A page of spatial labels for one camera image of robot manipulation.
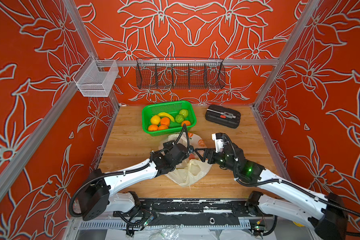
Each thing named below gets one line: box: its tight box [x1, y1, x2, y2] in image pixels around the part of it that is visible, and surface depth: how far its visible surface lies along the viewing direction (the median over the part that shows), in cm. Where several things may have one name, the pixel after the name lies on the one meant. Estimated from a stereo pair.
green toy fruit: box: [179, 109, 189, 118], surface depth 109 cm
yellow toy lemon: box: [150, 115, 161, 125], surface depth 106 cm
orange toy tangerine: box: [157, 125, 169, 131], surface depth 100 cm
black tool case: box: [205, 104, 241, 129], surface depth 106 cm
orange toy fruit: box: [148, 124, 158, 131], surface depth 100 cm
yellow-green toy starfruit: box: [175, 114, 184, 124], surface depth 106 cm
